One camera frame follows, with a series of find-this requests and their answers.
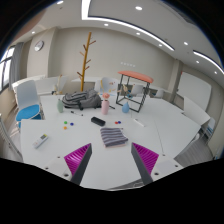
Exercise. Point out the black frame stand orange top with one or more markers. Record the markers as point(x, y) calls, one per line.
point(136, 75)

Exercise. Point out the white wall board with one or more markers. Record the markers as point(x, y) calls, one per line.
point(195, 90)

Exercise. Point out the black marker pen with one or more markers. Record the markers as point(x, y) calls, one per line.
point(76, 113)

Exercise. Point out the green vase with dried stems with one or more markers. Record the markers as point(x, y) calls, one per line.
point(60, 106)

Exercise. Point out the ceiling light strip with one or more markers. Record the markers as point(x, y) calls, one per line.
point(133, 26)

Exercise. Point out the grey backpack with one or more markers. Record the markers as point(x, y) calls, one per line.
point(83, 99)

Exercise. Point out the large window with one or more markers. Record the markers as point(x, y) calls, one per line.
point(5, 70)

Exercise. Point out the round wall clock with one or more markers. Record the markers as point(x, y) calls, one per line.
point(39, 46)

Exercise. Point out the black rectangular case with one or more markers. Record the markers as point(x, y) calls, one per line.
point(98, 121)

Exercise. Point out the white remote control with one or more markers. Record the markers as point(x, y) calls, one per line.
point(40, 141)

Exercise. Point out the wooden coat rack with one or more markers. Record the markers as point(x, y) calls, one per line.
point(86, 60)

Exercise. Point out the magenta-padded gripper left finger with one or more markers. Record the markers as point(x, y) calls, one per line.
point(78, 159)

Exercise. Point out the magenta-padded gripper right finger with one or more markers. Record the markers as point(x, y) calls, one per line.
point(145, 159)

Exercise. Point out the grey striped towel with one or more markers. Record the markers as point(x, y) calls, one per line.
point(113, 136)

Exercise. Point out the white flat bar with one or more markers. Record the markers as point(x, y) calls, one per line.
point(139, 122)

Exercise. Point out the white plastic chair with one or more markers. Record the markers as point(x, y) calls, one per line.
point(108, 84)

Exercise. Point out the recessed ceiling lights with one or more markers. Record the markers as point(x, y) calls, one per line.
point(138, 8)

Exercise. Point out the grey curtain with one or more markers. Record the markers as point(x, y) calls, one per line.
point(16, 63)

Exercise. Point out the blue vase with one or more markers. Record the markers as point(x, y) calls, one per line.
point(125, 108)

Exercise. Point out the white chair blue seat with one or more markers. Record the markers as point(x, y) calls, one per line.
point(28, 111)

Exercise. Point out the pink vase with flowers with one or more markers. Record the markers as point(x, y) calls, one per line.
point(105, 108)

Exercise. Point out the blue round magnet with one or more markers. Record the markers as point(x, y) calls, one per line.
point(71, 124)

